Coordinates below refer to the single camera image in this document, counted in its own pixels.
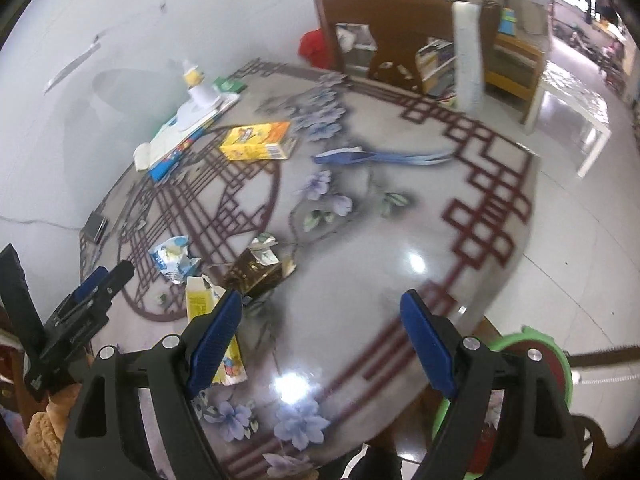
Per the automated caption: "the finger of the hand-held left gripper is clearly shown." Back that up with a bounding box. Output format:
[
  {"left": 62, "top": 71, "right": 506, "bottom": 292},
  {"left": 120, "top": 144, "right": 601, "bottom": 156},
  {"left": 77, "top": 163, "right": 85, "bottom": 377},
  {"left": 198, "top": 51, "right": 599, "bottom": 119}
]
[
  {"left": 96, "top": 259, "right": 136, "bottom": 307},
  {"left": 71, "top": 266, "right": 109, "bottom": 305}
]

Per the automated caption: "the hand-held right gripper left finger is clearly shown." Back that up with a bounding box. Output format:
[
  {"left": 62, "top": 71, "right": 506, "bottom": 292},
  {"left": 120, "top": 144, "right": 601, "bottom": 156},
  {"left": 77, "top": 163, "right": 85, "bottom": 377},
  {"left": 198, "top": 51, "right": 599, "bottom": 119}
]
[{"left": 55, "top": 289, "right": 245, "bottom": 480}]

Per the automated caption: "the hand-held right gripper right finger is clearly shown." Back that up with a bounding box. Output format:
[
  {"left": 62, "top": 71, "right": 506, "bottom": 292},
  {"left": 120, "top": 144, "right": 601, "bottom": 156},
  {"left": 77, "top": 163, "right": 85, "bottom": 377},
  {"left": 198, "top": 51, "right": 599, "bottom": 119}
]
[{"left": 399, "top": 288, "right": 587, "bottom": 480}]

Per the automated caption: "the yellow drink carton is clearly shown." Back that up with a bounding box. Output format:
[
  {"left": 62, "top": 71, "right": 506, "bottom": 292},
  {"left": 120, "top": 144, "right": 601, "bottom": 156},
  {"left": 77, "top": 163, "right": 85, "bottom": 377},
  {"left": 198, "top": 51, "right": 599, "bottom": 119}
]
[{"left": 185, "top": 274, "right": 248, "bottom": 387}]

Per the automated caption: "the small black case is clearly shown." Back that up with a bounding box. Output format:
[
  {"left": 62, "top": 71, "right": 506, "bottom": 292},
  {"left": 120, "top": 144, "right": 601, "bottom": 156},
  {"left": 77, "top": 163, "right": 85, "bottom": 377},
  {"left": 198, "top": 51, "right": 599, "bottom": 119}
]
[{"left": 81, "top": 211, "right": 109, "bottom": 242}]

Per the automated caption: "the blue white crumpled packet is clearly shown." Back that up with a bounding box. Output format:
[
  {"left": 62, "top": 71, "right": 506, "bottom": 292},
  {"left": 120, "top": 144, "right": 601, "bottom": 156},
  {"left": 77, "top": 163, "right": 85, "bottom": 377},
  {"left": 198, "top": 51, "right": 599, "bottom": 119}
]
[{"left": 149, "top": 235, "right": 202, "bottom": 285}]

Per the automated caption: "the brown crushed carton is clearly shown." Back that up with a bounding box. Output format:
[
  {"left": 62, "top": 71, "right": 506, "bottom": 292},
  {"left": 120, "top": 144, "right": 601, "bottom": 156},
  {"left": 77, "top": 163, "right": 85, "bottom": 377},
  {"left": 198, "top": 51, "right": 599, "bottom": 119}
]
[{"left": 222, "top": 232, "right": 297, "bottom": 302}]

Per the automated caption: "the white paper roll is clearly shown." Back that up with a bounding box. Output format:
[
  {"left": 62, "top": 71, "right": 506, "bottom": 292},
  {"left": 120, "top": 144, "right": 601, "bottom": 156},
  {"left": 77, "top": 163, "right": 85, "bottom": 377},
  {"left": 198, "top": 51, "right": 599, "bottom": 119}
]
[{"left": 133, "top": 141, "right": 153, "bottom": 172}]

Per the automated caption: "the green plastic stool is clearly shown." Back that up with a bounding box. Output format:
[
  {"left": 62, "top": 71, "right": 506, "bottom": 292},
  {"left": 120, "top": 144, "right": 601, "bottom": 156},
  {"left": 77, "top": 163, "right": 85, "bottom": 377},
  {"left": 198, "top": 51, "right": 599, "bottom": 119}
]
[{"left": 431, "top": 326, "right": 574, "bottom": 480}]

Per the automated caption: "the white blue flat box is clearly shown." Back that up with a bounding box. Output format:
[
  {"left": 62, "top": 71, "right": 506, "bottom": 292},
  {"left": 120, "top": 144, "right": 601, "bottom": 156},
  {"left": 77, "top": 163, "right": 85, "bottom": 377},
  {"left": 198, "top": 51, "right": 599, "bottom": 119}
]
[{"left": 146, "top": 91, "right": 242, "bottom": 182}]

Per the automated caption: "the dark wooden chair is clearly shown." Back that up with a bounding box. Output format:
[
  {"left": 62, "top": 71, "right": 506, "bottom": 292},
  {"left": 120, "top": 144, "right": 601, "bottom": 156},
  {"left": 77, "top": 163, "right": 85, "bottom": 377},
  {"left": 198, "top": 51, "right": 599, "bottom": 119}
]
[{"left": 565, "top": 342, "right": 640, "bottom": 461}]

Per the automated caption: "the yellow cardboard box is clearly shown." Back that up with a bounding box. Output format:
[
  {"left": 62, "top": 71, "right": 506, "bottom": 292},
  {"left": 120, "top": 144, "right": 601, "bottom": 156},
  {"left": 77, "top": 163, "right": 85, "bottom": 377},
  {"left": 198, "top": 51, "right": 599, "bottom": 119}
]
[{"left": 219, "top": 120, "right": 297, "bottom": 162}]

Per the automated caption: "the yellow white toy bottle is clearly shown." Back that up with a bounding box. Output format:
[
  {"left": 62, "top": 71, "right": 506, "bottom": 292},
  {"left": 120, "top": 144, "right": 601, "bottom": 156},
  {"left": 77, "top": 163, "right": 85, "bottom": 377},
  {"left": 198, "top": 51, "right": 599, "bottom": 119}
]
[{"left": 181, "top": 61, "right": 222, "bottom": 112}]

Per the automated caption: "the magazine rack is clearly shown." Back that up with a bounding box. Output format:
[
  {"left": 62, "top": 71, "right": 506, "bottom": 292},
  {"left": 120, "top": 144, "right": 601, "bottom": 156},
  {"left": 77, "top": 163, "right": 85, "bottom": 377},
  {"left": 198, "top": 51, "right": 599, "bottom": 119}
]
[{"left": 414, "top": 36, "right": 459, "bottom": 102}]

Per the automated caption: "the white side table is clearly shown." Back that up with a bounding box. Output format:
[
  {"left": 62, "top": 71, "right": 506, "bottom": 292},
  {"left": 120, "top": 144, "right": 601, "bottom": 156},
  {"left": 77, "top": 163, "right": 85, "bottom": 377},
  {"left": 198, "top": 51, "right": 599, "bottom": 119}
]
[{"left": 521, "top": 59, "right": 614, "bottom": 177}]

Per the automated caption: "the yellow low cabinet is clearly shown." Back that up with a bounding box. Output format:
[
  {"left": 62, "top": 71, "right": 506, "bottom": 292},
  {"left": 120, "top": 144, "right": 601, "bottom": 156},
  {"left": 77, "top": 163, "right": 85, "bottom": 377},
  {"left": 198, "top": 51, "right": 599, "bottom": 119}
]
[{"left": 484, "top": 34, "right": 547, "bottom": 104}]

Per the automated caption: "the white rolled mat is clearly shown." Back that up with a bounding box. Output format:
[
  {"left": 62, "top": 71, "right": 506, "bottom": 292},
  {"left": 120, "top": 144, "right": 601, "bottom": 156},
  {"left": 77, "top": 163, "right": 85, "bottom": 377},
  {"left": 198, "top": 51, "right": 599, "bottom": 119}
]
[{"left": 451, "top": 0, "right": 487, "bottom": 112}]

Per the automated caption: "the red cloth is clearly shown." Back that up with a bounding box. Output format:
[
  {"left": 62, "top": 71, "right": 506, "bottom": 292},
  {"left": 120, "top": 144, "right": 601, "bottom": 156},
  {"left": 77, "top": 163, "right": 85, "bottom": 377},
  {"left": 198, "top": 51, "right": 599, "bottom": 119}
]
[{"left": 298, "top": 29, "right": 327, "bottom": 64}]

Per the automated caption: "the brown wooden bookshelf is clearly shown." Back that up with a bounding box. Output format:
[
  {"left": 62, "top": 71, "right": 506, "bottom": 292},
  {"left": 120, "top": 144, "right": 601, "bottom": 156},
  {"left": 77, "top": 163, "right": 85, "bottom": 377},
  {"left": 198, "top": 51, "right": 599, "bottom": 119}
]
[{"left": 314, "top": 0, "right": 502, "bottom": 97}]

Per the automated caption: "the blue lanyard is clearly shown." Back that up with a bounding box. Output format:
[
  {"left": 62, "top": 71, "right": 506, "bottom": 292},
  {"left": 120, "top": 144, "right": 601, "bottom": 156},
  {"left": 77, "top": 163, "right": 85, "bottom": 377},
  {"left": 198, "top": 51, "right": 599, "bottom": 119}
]
[{"left": 313, "top": 146, "right": 452, "bottom": 168}]

